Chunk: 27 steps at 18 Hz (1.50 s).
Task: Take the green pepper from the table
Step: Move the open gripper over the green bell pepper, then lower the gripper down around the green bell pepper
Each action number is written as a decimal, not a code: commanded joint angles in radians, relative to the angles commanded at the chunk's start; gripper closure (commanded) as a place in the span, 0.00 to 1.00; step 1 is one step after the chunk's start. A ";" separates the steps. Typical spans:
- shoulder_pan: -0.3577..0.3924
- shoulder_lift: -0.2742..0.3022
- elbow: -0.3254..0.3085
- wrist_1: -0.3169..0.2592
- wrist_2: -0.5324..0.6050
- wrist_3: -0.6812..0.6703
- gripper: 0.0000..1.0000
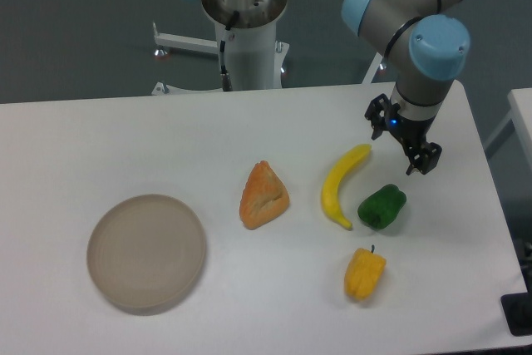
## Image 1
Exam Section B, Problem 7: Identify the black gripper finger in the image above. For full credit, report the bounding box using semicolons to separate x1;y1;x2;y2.
364;94;393;140
406;141;442;175

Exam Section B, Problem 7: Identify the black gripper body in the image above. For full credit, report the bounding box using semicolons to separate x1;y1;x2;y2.
385;113;434;158

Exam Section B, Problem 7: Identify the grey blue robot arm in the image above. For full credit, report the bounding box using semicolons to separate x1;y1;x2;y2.
200;0;470;174

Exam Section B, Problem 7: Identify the green bell pepper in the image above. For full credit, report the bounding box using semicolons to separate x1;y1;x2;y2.
357;184;406;230

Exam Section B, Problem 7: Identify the yellow bell pepper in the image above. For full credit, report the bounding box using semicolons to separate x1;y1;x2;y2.
343;245;387;301

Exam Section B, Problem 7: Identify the yellow banana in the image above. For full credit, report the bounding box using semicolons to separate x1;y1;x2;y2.
320;144;372;231

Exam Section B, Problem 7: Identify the white side table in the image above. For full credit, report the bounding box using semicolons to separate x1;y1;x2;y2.
483;87;531;165

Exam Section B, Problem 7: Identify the orange pastry triangle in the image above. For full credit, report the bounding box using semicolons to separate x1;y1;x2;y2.
239;160;290;230

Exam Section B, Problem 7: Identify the black device at edge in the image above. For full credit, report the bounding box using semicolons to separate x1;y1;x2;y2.
500;293;531;337

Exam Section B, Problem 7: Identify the beige round plate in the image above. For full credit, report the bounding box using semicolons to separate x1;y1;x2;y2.
86;194;207;315

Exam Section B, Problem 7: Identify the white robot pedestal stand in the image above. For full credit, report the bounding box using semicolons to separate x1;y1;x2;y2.
153;0;289;91

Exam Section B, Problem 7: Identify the black cable on pedestal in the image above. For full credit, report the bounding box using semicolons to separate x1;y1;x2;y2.
218;10;240;92

